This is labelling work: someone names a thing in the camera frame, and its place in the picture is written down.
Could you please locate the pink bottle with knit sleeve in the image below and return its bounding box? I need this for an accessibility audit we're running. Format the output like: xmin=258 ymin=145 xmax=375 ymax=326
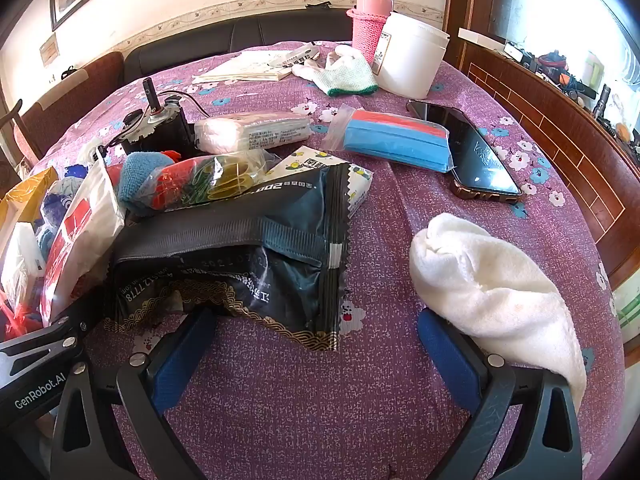
xmin=346 ymin=0 xmax=395 ymax=66

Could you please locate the brown wooden chair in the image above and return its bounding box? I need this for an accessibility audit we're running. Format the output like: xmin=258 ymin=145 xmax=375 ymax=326
xmin=12 ymin=51 xmax=126 ymax=161

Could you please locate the white paper booklet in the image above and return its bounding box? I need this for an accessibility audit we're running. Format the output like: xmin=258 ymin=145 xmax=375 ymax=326
xmin=192 ymin=50 xmax=301 ymax=84

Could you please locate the clear bag of colourful bands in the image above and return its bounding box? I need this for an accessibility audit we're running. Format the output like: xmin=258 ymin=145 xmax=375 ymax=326
xmin=137 ymin=152 xmax=283 ymax=211

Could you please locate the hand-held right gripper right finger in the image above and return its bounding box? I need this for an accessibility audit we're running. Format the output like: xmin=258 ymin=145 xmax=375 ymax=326
xmin=417 ymin=309 xmax=583 ymax=480

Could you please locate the white tissue pack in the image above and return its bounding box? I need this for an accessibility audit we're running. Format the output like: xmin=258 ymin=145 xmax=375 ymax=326
xmin=194 ymin=111 xmax=312 ymax=155

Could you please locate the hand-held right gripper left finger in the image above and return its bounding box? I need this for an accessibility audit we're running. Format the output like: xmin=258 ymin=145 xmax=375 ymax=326
xmin=50 ymin=306 xmax=219 ymax=480

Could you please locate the lemon print tissue packet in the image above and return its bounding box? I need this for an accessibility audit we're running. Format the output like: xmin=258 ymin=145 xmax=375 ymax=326
xmin=260 ymin=145 xmax=373 ymax=218

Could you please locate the black smartphone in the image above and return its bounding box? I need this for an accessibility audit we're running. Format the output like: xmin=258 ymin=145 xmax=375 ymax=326
xmin=406 ymin=100 xmax=523 ymax=204

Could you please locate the blue printed bag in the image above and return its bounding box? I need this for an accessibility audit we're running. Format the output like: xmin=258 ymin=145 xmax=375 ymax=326
xmin=42 ymin=165 xmax=93 ymax=261

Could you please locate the black foil packet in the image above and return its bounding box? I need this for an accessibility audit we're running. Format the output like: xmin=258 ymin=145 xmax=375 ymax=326
xmin=107 ymin=164 xmax=351 ymax=356

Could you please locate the purple floral tablecloth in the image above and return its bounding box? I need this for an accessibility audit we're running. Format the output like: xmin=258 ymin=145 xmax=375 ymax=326
xmin=30 ymin=39 xmax=628 ymax=480

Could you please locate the blue face mask pack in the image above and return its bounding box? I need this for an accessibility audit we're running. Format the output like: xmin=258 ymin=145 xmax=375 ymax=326
xmin=320 ymin=104 xmax=455 ymax=175

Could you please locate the wood framed glass panel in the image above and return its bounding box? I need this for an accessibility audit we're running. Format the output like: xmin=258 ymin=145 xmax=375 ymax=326
xmin=445 ymin=0 xmax=640 ymax=126

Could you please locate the black sofa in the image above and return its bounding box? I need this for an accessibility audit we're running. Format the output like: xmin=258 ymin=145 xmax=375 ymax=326
xmin=123 ymin=9 xmax=358 ymax=81

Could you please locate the wooden sideboard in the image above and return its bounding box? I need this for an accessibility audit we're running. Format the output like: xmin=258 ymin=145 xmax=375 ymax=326
xmin=457 ymin=35 xmax=640 ymax=291

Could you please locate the blue knit cloth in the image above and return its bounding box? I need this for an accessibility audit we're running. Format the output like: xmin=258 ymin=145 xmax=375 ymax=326
xmin=120 ymin=151 xmax=173 ymax=217

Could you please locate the bamboo print wall panel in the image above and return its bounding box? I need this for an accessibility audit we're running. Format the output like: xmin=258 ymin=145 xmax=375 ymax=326
xmin=612 ymin=280 xmax=640 ymax=346

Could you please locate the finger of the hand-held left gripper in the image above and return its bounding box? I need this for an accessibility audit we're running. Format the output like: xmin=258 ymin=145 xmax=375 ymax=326
xmin=0 ymin=301 xmax=94 ymax=359

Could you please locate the small wall plaque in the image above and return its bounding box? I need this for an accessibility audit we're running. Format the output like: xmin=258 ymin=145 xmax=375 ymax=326
xmin=40 ymin=32 xmax=61 ymax=67

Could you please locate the white plastic jar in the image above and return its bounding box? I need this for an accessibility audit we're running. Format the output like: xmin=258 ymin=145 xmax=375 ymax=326
xmin=372 ymin=11 xmax=451 ymax=100

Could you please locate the white terry cloth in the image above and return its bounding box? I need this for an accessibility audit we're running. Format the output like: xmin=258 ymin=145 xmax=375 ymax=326
xmin=409 ymin=212 xmax=588 ymax=413

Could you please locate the clutter of small tools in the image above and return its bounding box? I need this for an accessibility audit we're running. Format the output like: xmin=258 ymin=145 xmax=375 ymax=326
xmin=502 ymin=40 xmax=640 ymax=146

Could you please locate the black electric motor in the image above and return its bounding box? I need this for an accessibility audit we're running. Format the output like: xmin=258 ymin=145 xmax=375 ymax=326
xmin=97 ymin=78 xmax=197 ymax=158

